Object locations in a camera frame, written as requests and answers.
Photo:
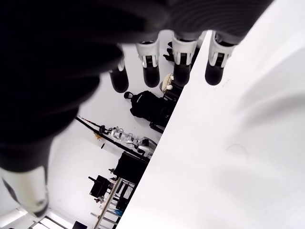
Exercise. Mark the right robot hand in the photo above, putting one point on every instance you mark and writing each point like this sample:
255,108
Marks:
59,47

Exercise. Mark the long black rod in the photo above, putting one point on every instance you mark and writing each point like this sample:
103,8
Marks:
95,127

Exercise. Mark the black backpack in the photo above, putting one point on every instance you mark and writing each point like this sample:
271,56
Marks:
147,105

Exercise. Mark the beige round object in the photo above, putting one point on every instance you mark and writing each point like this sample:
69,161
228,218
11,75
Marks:
166,82

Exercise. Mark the black cabinet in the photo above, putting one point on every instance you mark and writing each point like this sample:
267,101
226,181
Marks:
129,167

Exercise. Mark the black equipment box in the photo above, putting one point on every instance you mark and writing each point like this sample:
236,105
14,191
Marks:
100,186

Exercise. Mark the silver metal frame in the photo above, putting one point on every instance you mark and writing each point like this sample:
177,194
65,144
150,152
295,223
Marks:
108,202

